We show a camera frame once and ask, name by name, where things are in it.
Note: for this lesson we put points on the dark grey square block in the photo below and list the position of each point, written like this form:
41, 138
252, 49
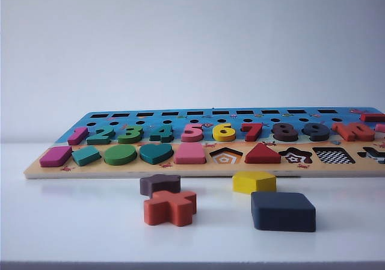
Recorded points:
282, 211

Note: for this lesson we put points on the pink number five piece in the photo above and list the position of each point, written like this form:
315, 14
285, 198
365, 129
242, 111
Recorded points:
192, 136

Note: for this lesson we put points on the pink trapezoid block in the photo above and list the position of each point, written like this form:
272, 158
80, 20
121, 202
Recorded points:
190, 154

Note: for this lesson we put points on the teal number four piece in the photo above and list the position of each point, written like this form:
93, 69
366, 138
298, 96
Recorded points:
164, 135

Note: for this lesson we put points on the yellow number six piece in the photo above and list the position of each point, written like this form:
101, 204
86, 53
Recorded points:
224, 137

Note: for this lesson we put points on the colourful wooden puzzle board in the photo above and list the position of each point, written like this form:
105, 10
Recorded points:
192, 169

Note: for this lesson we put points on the teal heart block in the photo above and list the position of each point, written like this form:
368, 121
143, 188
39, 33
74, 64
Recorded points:
156, 153

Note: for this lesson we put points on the red number seven piece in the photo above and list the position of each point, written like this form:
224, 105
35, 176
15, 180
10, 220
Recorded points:
252, 133

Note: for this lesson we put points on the green number three piece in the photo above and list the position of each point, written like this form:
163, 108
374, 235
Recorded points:
130, 137

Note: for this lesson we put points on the brown star block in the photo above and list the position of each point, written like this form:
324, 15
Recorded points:
159, 182

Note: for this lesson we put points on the red triangle block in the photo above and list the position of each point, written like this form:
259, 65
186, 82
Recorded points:
263, 155

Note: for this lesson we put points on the green circle block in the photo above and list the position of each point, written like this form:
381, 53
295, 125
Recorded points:
120, 155

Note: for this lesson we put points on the yellow pentagon block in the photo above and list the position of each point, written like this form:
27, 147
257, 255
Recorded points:
254, 182

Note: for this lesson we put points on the orange cross block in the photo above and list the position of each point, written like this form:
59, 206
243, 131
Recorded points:
170, 207

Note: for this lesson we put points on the brown number eight piece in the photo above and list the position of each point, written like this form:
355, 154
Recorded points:
284, 136

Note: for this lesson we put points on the teal number two piece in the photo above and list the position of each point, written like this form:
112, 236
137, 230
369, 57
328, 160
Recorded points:
100, 137

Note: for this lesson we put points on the teal rhombus block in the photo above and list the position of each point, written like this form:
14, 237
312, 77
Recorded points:
87, 155

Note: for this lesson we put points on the magenta number one piece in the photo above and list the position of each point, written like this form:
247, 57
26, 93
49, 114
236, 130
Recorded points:
77, 135

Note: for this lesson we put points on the dark grey number nine piece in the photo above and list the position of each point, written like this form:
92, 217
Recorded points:
317, 135

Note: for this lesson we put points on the magenta rectangle block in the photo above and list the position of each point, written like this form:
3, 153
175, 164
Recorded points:
55, 155

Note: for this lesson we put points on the red minus sign piece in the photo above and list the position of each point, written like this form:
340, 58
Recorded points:
374, 117

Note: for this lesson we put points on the pink greater-than sign piece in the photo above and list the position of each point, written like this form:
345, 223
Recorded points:
380, 128

